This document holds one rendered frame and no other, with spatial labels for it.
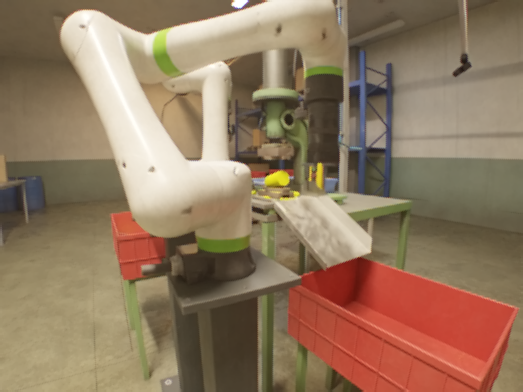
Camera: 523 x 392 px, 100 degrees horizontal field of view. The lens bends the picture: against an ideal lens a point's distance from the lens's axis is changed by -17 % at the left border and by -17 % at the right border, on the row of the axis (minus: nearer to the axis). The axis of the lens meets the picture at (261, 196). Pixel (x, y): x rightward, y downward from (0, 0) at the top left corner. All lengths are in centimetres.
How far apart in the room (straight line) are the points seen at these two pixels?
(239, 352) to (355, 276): 71
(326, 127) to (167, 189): 37
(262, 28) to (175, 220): 38
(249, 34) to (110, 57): 27
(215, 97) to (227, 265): 69
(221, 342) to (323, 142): 51
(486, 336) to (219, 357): 83
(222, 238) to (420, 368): 54
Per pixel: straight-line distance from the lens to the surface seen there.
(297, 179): 133
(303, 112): 66
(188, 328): 129
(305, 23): 53
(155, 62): 70
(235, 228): 55
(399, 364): 77
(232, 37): 59
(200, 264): 58
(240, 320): 65
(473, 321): 108
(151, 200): 41
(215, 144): 104
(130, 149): 46
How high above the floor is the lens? 117
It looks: 8 degrees down
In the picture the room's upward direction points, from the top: straight up
